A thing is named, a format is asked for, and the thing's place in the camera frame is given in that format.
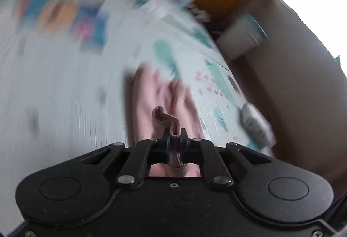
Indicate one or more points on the pink sweatshirt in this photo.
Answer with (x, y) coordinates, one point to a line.
(146, 107)

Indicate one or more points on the grey slipper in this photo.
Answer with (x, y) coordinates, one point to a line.
(253, 123)

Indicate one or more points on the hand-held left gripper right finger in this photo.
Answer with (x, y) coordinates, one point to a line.
(183, 145)

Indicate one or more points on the white storage bin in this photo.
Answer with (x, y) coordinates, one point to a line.
(241, 36)

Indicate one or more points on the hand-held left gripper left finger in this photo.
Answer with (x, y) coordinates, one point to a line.
(166, 146)

